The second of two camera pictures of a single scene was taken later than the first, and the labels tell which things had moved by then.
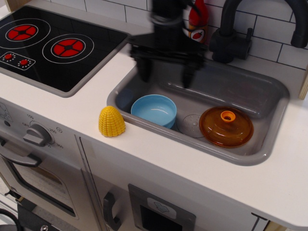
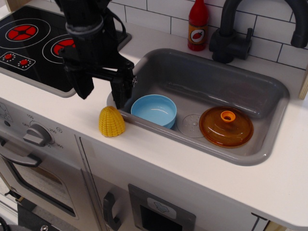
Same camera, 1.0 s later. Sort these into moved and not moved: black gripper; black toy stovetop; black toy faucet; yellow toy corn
Moved: black gripper
Not moved: black toy stovetop; black toy faucet; yellow toy corn
